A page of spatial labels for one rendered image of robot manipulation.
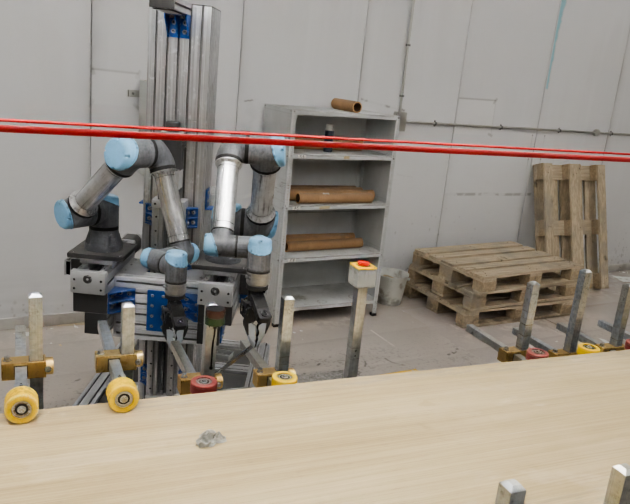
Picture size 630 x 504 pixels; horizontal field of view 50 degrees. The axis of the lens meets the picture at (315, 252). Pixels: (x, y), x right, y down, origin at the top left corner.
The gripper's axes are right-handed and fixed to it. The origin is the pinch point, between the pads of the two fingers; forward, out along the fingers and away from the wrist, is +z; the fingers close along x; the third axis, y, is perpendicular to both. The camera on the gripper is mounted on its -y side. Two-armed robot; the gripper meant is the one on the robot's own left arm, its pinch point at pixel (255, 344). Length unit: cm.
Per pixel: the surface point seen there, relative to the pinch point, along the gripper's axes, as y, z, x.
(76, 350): 221, 87, 31
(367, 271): -9.4, -26.4, -33.8
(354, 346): -6.7, 0.9, -33.5
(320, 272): 279, 60, -163
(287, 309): -6.3, -13.8, -7.6
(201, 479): -60, 7, 35
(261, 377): -6.0, 9.0, -0.5
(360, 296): -7.4, -17.2, -33.4
